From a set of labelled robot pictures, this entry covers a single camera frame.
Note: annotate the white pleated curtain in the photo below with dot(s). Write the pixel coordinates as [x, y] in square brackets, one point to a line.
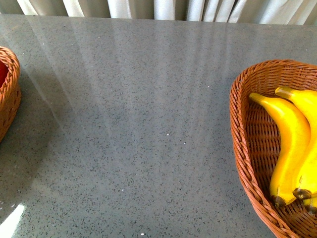
[287, 12]

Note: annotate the front banana in basket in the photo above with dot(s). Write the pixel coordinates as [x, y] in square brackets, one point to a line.
[311, 205]

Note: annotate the right wicker basket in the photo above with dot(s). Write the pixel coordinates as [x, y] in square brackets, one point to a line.
[256, 141]

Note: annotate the red apple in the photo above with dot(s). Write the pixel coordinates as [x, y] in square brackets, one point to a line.
[3, 73]

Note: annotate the left wicker basket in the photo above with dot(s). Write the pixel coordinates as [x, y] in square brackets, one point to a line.
[10, 93]

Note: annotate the wicker basket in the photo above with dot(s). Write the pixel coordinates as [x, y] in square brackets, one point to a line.
[10, 93]
[256, 141]

